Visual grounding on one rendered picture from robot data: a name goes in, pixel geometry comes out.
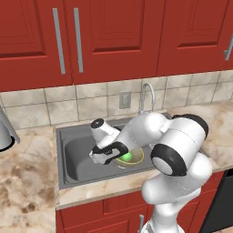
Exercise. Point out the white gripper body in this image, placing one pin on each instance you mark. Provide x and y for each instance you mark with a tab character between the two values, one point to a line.
97	157

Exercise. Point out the grey steel sink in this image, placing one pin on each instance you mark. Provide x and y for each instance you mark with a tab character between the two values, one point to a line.
75	157

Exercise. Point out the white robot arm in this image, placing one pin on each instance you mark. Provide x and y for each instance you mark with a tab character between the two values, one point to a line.
179	142

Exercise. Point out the grey cone-shaped appliance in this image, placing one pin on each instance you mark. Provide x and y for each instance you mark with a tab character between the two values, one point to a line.
5	133

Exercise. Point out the black dishwasher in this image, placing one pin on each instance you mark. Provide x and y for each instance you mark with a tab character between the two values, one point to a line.
220	206

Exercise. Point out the yellow glass bowl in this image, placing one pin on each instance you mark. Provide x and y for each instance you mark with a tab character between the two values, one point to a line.
137	155

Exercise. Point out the grey wall socket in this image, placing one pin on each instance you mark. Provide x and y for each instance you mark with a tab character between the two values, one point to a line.
125	100

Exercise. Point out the silver curved tap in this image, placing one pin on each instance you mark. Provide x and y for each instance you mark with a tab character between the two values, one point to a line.
150	91

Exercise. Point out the red base cupboard door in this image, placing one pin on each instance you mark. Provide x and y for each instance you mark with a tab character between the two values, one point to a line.
200	206
91	215

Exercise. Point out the red wall cupboard door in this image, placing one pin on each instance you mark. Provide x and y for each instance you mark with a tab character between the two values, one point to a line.
197	33
27	39
118	36

